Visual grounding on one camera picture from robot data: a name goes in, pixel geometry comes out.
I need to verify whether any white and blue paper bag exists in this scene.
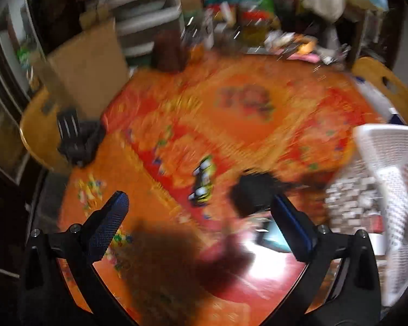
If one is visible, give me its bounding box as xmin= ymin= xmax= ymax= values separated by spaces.
xmin=355 ymin=76 xmax=408 ymax=125

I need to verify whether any white perforated plastic basket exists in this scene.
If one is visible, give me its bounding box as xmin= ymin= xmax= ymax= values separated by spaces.
xmin=324 ymin=124 xmax=408 ymax=308

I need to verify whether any light blue multi-port charger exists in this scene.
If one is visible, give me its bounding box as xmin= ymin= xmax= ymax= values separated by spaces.
xmin=256 ymin=219 xmax=293 ymax=253

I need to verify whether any wooden chair with handle hole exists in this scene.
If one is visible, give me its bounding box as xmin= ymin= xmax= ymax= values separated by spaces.
xmin=352 ymin=57 xmax=408 ymax=127

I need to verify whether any white plastic drawer tower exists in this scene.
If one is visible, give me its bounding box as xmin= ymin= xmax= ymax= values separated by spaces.
xmin=102 ymin=0 xmax=186 ymax=59

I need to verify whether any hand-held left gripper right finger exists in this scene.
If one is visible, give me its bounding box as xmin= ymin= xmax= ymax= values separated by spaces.
xmin=268 ymin=193 xmax=383 ymax=326

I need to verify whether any yellow black toy car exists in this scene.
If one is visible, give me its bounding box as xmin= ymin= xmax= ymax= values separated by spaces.
xmin=188 ymin=154 xmax=216 ymax=208

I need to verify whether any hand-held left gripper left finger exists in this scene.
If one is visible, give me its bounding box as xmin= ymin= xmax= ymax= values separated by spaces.
xmin=18 ymin=190 xmax=130 ymax=326

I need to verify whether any black folding phone stand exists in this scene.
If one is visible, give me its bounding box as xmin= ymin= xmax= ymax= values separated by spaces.
xmin=56 ymin=109 xmax=104 ymax=168

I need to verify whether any dark wooden mirrored cabinet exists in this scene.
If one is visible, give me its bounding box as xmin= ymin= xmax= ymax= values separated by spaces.
xmin=0 ymin=0 xmax=57 ymax=279

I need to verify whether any wooden chair with plain back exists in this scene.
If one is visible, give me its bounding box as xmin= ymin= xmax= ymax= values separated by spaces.
xmin=20 ymin=86 xmax=73 ymax=174

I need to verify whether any open cardboard box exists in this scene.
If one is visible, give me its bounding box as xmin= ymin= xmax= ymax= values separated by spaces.
xmin=34 ymin=18 xmax=132 ymax=123

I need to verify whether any black charger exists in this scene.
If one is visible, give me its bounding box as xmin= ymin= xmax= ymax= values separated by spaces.
xmin=230 ymin=170 xmax=283 ymax=218

